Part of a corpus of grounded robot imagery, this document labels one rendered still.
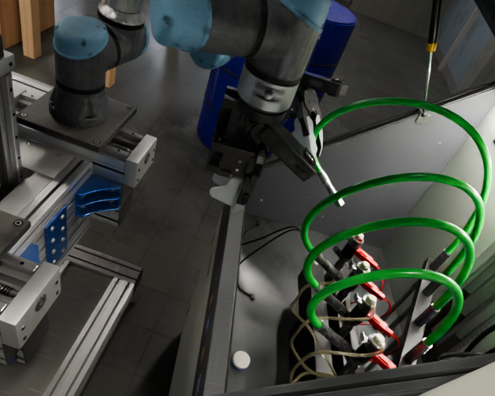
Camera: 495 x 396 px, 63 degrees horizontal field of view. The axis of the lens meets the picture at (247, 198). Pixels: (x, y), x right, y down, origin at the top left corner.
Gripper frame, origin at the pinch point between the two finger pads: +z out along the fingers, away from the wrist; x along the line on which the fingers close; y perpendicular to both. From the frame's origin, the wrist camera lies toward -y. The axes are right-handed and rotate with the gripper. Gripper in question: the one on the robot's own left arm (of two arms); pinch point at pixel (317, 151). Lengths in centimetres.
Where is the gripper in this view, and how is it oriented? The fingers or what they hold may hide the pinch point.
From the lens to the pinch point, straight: 90.6
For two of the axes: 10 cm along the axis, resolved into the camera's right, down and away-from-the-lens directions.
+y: -8.2, 1.1, 5.7
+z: 2.2, 9.7, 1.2
